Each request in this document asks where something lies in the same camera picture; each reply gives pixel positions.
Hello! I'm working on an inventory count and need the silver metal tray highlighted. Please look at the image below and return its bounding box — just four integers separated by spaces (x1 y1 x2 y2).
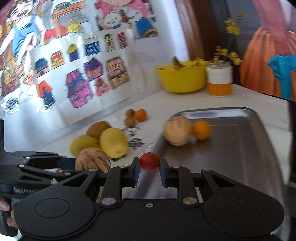
134 106 290 232

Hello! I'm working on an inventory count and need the person's left hand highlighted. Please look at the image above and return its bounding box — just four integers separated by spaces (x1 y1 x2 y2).
0 197 19 229

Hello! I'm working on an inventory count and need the small red tomato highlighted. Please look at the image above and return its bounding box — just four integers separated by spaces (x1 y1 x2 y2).
139 152 160 171

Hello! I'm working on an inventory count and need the yellow lemon left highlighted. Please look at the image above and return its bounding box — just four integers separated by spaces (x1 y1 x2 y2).
70 135 100 157

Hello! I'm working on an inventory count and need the white and orange cup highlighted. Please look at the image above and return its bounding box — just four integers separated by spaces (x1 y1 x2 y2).
205 61 233 97

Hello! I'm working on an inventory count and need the small orange tangerine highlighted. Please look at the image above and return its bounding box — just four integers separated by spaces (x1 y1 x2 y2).
134 109 147 122

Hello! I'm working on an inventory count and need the brown longan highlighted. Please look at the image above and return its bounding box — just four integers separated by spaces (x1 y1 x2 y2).
125 109 135 118
125 117 136 127

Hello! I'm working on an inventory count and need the yellow plastic bowl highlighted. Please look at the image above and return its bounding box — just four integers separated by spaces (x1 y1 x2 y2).
154 58 210 93

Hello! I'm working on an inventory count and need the dark wooden frame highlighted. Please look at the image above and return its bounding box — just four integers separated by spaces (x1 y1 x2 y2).
174 0 241 85

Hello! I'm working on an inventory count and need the house drawings paper sheet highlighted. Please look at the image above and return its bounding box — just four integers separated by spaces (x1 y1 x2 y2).
30 29 145 132

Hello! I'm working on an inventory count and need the yellow lemon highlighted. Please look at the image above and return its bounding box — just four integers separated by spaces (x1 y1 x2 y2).
99 128 129 159
70 135 100 157

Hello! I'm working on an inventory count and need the banana peel in bowl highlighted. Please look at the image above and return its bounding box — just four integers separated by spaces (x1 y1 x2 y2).
158 57 207 71

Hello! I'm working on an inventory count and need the brown round fruit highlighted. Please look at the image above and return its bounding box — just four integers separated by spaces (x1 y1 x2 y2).
86 121 111 139

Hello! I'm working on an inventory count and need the yellow lemon right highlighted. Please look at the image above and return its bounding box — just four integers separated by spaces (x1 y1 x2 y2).
99 128 129 159

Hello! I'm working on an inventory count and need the painting of orange dress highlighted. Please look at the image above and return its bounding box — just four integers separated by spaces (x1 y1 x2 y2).
227 1 295 101

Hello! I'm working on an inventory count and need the children cartoon drawing poster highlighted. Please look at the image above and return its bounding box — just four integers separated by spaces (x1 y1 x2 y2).
1 1 158 113

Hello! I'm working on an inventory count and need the striped yellow pepino melon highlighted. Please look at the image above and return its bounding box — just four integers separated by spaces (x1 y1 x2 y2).
163 115 191 146

